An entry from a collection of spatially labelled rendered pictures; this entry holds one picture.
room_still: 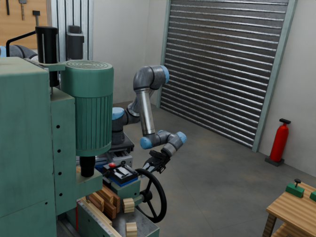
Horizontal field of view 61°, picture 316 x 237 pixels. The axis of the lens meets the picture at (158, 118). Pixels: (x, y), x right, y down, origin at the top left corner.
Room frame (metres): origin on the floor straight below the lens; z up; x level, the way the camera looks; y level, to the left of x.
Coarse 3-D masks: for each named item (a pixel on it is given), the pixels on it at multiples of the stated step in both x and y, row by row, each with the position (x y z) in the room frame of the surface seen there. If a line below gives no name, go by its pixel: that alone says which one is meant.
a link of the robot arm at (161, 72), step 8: (152, 72) 1.56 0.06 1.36; (160, 72) 1.60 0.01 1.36; (168, 72) 1.65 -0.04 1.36; (152, 80) 1.56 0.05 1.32; (160, 80) 1.60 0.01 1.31; (152, 88) 1.63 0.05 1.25; (136, 104) 1.72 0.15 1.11; (128, 112) 1.76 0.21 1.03; (136, 112) 1.75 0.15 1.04; (136, 120) 1.79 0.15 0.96
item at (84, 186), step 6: (78, 174) 0.90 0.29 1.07; (96, 174) 0.91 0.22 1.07; (102, 174) 0.92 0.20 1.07; (78, 180) 0.86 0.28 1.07; (84, 180) 0.87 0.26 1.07; (90, 180) 0.88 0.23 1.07; (96, 180) 0.90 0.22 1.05; (102, 180) 0.92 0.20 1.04; (78, 186) 0.84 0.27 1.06; (84, 186) 0.86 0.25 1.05; (90, 186) 0.88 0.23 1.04; (96, 186) 0.90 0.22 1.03; (102, 186) 0.92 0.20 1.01; (78, 192) 0.84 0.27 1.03; (84, 192) 0.86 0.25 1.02; (90, 192) 0.88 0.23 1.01; (78, 198) 0.84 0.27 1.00
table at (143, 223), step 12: (120, 204) 0.96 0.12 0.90; (72, 216) 0.90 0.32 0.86; (108, 216) 0.88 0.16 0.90; (120, 216) 0.88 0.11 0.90; (132, 216) 0.89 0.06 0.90; (144, 216) 0.90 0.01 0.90; (84, 228) 0.84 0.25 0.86; (120, 228) 0.82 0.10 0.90; (144, 228) 0.83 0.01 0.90; (156, 228) 0.84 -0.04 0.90
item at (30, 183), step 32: (0, 64) 0.71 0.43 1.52; (32, 64) 0.75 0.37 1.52; (0, 96) 0.61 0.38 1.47; (32, 96) 0.66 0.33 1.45; (0, 128) 0.60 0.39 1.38; (32, 128) 0.66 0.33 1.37; (0, 160) 0.60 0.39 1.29; (32, 160) 0.65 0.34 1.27; (0, 192) 0.59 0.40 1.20; (32, 192) 0.65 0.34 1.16; (0, 224) 0.58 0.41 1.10; (32, 224) 0.64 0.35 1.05
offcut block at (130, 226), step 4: (128, 224) 0.80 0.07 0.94; (132, 224) 0.80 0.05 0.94; (128, 228) 0.78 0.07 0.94; (132, 228) 0.78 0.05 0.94; (136, 228) 0.78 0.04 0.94; (128, 232) 0.77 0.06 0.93; (132, 232) 0.77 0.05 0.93; (136, 232) 0.77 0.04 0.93; (128, 236) 0.77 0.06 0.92; (132, 236) 0.77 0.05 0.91; (136, 236) 0.78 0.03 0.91
